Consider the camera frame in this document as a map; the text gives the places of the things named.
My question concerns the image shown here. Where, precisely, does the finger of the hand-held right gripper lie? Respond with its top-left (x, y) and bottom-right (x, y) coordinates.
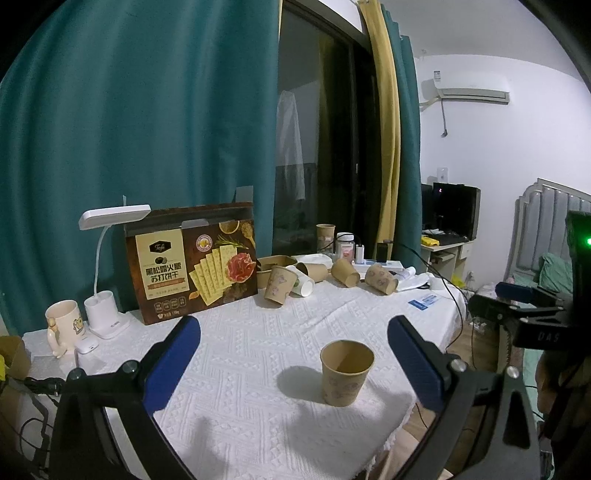
top-left (468, 293), bottom-right (526, 380)
top-left (495, 281), bottom-right (571, 309)

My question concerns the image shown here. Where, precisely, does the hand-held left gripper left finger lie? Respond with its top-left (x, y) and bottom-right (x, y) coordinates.
top-left (48, 315), bottom-right (204, 480)

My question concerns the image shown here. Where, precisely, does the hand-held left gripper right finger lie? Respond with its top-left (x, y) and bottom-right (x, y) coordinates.
top-left (387, 315), bottom-right (543, 480)

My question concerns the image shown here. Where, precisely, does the brown paper cup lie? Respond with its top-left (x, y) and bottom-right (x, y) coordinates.
top-left (365, 263), bottom-right (399, 295)
top-left (331, 258), bottom-right (361, 288)
top-left (320, 340), bottom-right (375, 407)
top-left (316, 224), bottom-right (336, 255)
top-left (264, 265), bottom-right (300, 306)
top-left (295, 261), bottom-right (330, 282)

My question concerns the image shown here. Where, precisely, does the white-lined paper cup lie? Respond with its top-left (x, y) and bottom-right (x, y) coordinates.
top-left (285, 264), bottom-right (316, 298)

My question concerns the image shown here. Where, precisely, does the green pillow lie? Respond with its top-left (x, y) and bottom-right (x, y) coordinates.
top-left (537, 252), bottom-right (574, 297)

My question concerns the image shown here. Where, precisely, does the white computer desk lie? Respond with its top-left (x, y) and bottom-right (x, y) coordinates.
top-left (420, 232), bottom-right (475, 283)

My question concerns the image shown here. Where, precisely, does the white textured tablecloth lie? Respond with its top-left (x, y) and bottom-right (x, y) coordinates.
top-left (21, 264), bottom-right (468, 480)

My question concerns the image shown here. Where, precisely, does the white plastic wrapper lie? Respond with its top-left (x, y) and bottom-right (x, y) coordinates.
top-left (396, 266), bottom-right (445, 292)

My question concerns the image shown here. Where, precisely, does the grey padded headboard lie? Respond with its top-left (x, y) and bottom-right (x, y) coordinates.
top-left (514, 177), bottom-right (591, 278)

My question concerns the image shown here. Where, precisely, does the white desk lamp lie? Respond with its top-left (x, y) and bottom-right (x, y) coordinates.
top-left (78, 204), bottom-right (152, 340)

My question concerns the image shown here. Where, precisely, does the brown cracker box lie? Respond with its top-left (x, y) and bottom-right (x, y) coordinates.
top-left (124, 202), bottom-right (259, 326)

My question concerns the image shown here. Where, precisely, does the white flat box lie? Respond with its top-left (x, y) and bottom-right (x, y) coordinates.
top-left (353, 260), bottom-right (403, 274)

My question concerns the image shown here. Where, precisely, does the black monitor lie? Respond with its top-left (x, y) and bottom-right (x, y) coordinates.
top-left (421, 183), bottom-right (482, 239)

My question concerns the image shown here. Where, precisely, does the white cartoon mug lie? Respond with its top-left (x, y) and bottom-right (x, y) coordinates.
top-left (45, 299), bottom-right (86, 359)

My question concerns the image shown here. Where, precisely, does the brown paper bowl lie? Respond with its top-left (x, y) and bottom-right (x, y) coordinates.
top-left (256, 254), bottom-right (298, 289)

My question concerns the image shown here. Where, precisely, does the brown paper bag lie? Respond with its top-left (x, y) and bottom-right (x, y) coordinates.
top-left (0, 335), bottom-right (31, 394)

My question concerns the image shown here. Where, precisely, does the narrow teal curtain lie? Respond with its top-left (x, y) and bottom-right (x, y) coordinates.
top-left (379, 4), bottom-right (422, 260)

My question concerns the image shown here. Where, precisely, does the white air conditioner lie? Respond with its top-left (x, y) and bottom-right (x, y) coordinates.
top-left (419, 76), bottom-right (511, 112)

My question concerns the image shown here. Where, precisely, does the yellow curtain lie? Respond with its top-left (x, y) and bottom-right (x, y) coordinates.
top-left (357, 0), bottom-right (402, 259)

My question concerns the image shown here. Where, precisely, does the dark glass sliding door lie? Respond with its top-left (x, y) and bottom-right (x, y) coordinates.
top-left (271, 0), bottom-right (385, 258)

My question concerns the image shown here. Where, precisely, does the wide teal curtain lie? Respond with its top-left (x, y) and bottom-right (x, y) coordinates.
top-left (0, 0), bottom-right (283, 340)

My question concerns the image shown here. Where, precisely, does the black cable bundle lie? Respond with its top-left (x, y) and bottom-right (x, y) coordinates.
top-left (17, 376), bottom-right (65, 464)

